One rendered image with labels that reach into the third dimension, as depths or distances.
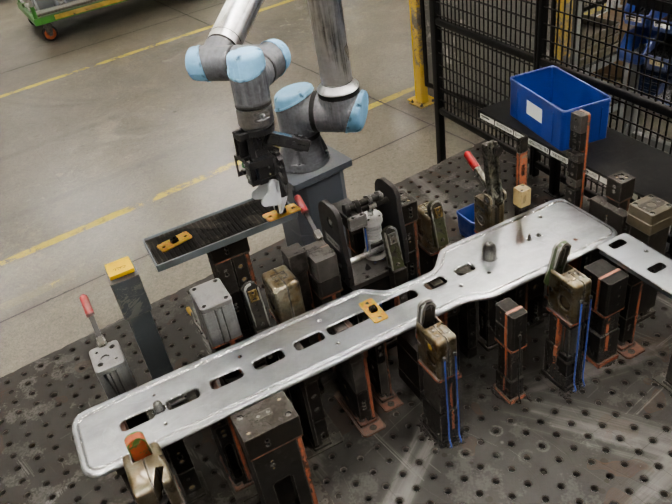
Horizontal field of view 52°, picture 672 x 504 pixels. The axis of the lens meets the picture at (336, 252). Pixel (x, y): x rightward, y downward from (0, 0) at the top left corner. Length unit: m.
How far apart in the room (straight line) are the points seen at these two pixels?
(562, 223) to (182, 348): 1.14
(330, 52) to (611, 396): 1.12
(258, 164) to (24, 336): 2.40
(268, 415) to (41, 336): 2.32
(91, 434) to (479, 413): 0.91
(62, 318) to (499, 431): 2.46
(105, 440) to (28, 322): 2.25
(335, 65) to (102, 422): 1.04
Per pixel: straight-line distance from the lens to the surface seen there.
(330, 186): 2.04
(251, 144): 1.43
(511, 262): 1.75
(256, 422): 1.41
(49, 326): 3.65
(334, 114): 1.89
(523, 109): 2.29
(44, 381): 2.22
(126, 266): 1.70
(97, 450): 1.52
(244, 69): 1.37
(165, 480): 1.34
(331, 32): 1.81
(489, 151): 1.83
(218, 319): 1.59
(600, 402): 1.85
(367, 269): 1.81
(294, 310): 1.67
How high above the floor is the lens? 2.07
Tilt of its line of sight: 36 degrees down
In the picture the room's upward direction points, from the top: 9 degrees counter-clockwise
